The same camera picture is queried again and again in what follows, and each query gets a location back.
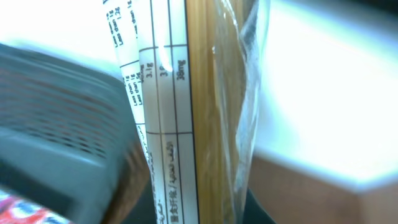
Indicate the spaghetti packet orange ends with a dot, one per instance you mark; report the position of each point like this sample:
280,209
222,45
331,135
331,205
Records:
192,71

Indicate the grey plastic basket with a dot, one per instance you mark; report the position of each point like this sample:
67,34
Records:
65,130

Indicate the tissue multipack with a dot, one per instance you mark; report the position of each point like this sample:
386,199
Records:
18,210

